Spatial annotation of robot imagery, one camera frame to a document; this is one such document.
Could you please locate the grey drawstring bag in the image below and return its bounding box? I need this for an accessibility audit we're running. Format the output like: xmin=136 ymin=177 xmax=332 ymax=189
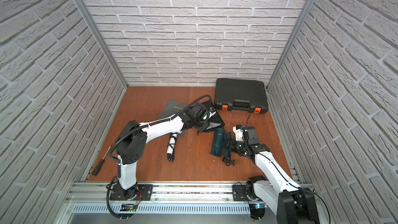
xmin=159 ymin=100 xmax=187 ymax=119

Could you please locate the white hair dryer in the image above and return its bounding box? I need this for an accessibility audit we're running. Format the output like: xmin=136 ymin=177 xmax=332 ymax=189
xmin=166 ymin=133 xmax=178 ymax=162

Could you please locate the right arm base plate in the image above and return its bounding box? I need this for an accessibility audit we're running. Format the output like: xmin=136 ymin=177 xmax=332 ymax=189
xmin=232 ymin=180 xmax=277 ymax=205

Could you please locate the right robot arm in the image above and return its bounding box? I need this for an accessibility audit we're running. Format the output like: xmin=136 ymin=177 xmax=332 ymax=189
xmin=226 ymin=125 xmax=320 ymax=224

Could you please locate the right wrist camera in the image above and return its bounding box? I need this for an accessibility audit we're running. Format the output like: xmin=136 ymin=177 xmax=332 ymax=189
xmin=233 ymin=125 xmax=245 ymax=141

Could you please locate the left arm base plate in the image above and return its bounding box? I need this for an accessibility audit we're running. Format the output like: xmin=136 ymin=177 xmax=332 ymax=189
xmin=109 ymin=183 xmax=153 ymax=201

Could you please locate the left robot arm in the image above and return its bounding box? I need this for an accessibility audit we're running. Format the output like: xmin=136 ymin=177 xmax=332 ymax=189
xmin=109 ymin=94 xmax=217 ymax=200

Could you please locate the black drawstring bag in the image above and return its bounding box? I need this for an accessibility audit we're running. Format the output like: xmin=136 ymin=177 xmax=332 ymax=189
xmin=200 ymin=101 xmax=225 ymax=132

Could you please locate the black screwdriver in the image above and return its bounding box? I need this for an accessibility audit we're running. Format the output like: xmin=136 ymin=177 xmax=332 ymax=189
xmin=92 ymin=146 xmax=112 ymax=176

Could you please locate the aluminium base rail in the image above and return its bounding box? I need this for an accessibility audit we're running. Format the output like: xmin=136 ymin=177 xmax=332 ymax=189
xmin=62 ymin=180 xmax=321 ymax=215

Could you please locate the black plastic tool case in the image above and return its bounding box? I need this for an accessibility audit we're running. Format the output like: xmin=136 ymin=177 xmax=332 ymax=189
xmin=214 ymin=78 xmax=268 ymax=114

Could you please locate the dark green hair dryer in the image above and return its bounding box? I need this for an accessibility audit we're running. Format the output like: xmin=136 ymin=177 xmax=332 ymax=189
xmin=210 ymin=128 xmax=235 ymax=167

